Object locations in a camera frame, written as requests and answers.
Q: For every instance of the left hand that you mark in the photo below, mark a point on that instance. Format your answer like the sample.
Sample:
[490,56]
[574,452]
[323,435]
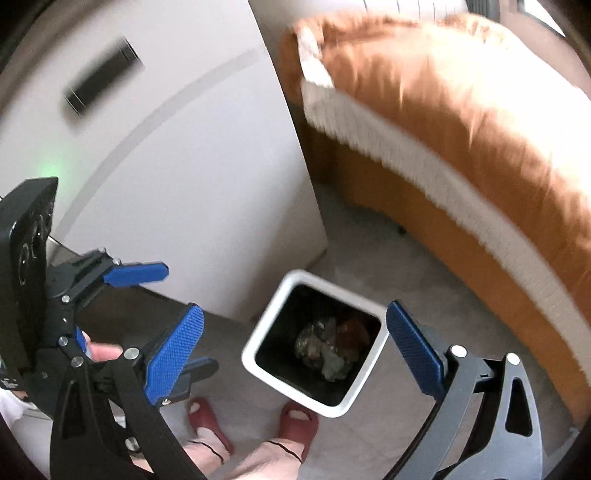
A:
[97,352]

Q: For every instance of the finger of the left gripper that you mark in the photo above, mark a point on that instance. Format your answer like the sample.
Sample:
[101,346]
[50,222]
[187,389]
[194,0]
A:
[194,371]
[128,275]

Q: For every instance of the white sleeve forearm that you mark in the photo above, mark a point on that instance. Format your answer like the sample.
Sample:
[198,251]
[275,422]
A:
[13,405]

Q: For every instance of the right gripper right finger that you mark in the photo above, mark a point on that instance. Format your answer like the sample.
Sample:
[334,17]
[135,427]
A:
[484,424]

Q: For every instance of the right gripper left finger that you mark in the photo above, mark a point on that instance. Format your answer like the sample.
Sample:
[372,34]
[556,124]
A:
[107,423]

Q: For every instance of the right red slipper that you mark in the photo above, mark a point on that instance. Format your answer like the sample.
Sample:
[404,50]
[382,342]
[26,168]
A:
[299,425]

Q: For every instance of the orange bed with white fringe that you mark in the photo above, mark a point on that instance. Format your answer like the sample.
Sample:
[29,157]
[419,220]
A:
[456,130]

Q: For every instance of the left red slipper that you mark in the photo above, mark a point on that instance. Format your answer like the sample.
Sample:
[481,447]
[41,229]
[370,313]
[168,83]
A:
[204,423]

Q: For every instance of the white cabinet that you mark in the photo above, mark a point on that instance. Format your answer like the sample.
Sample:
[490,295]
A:
[191,159]

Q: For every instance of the black cabinet handle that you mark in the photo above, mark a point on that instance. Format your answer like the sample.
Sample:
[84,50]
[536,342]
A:
[111,68]

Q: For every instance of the white square trash bin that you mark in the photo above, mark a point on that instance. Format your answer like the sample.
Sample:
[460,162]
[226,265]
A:
[300,300]

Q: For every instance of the red slipper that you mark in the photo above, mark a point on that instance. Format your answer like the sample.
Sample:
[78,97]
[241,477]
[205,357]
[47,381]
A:
[299,425]
[204,423]

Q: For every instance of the trash inside bin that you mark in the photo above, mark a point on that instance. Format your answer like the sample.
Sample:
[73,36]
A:
[333,347]

